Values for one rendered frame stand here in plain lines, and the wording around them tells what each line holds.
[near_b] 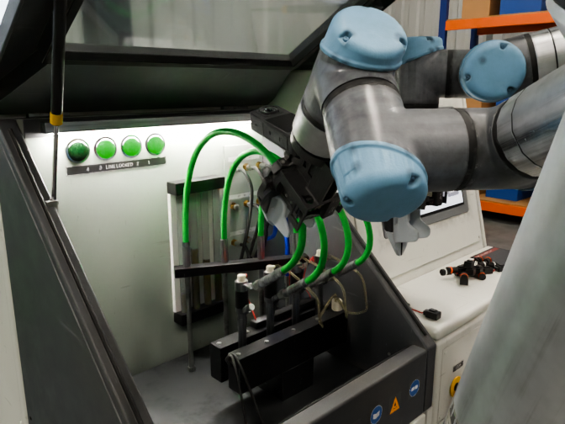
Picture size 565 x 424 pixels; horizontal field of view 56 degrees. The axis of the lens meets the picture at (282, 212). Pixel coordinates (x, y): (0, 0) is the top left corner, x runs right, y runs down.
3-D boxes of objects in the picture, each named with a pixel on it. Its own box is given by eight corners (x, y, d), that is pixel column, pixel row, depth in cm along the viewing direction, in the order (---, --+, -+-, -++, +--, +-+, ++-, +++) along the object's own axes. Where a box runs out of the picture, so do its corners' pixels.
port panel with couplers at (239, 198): (234, 264, 139) (231, 146, 132) (225, 261, 142) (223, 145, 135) (270, 253, 148) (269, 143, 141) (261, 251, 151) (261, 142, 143)
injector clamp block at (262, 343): (240, 426, 109) (239, 358, 105) (211, 405, 116) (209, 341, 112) (345, 366, 132) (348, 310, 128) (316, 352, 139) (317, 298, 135)
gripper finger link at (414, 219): (423, 261, 90) (426, 209, 88) (393, 253, 94) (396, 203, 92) (432, 257, 92) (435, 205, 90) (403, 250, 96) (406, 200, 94)
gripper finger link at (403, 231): (413, 265, 88) (415, 211, 86) (383, 257, 92) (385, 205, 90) (423, 261, 90) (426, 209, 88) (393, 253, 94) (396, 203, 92)
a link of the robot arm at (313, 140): (287, 93, 56) (346, 76, 60) (277, 122, 60) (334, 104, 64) (325, 145, 54) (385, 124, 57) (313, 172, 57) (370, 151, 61)
